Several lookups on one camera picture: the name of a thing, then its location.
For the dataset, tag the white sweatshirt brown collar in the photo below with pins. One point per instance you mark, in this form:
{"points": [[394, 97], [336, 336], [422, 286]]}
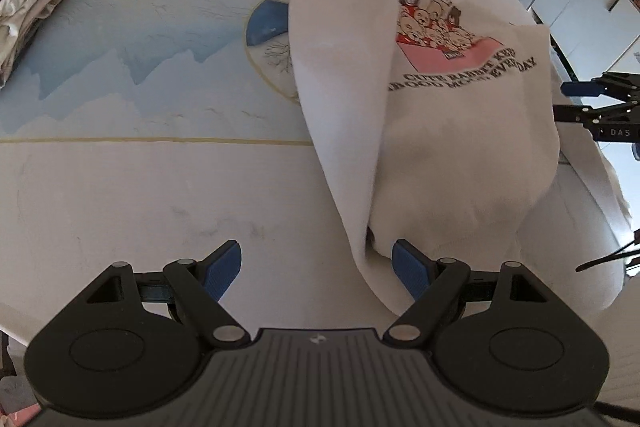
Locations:
{"points": [[432, 121]]}

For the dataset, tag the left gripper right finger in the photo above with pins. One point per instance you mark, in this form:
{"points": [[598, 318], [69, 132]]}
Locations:
{"points": [[436, 287]]}

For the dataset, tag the cream folded clothes stack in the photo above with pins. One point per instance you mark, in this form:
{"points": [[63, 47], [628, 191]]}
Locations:
{"points": [[35, 6]]}

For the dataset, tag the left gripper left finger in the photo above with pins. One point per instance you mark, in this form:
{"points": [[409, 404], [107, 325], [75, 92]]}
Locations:
{"points": [[198, 286]]}

